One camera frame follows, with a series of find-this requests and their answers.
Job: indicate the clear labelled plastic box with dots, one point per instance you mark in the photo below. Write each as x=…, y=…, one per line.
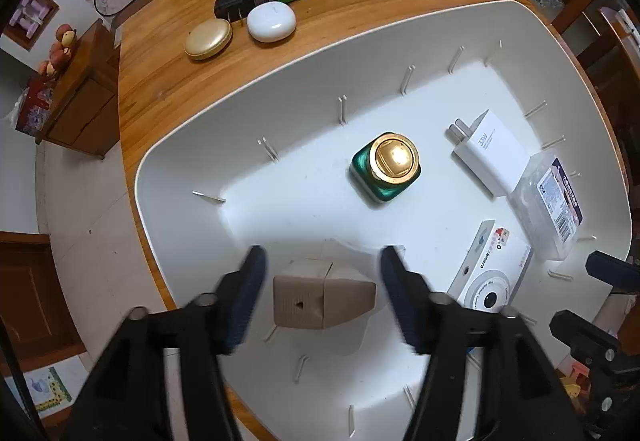
x=545, y=201

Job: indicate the black power adapter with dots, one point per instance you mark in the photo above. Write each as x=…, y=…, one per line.
x=237, y=1

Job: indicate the small beige box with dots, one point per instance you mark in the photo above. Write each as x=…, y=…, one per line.
x=320, y=296

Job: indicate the wooden door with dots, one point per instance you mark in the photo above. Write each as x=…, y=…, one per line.
x=35, y=301

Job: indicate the white charger plug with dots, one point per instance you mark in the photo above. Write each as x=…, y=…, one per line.
x=492, y=151

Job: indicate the white earbuds case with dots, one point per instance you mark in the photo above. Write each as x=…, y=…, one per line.
x=271, y=21

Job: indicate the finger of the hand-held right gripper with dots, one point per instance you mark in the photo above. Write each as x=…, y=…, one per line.
x=595, y=346
x=615, y=272

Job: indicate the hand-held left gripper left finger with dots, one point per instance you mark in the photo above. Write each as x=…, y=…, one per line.
x=245, y=301

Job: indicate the white plastic tray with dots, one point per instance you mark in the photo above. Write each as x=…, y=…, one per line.
x=310, y=201

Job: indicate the children's wall poster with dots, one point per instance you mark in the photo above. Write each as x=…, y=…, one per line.
x=47, y=391

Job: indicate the red gift box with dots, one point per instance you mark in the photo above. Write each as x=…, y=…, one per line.
x=32, y=108

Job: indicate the green jar with gold lid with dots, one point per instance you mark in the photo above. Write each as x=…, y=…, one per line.
x=385, y=171

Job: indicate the wooden side cabinet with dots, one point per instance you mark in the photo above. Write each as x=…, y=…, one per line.
x=85, y=106

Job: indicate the bowl of fruit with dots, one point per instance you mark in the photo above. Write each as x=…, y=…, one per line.
x=60, y=51

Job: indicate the gold round compact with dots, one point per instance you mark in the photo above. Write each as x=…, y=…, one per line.
x=207, y=38

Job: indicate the silver compact camera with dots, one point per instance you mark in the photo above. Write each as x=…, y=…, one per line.
x=487, y=281

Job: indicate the pink dumbbell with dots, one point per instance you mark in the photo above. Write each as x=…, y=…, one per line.
x=24, y=20
x=36, y=5

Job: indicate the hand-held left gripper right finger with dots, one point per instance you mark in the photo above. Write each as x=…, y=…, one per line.
x=400, y=296

